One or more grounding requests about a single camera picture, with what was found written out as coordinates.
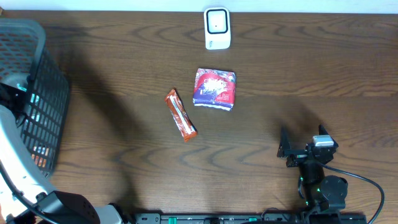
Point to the grey plastic mesh basket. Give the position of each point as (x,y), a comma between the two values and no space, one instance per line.
(35,89)

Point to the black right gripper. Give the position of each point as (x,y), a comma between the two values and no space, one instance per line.
(302,156)

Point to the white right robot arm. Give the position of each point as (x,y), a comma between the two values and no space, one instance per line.
(321,192)

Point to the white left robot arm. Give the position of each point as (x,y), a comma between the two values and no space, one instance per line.
(27,194)

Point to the orange snack bar wrapper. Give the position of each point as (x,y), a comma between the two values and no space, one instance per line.
(180,116)

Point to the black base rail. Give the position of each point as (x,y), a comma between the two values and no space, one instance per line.
(269,217)

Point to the purple red snack packet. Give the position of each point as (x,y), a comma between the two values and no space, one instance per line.
(214,89)

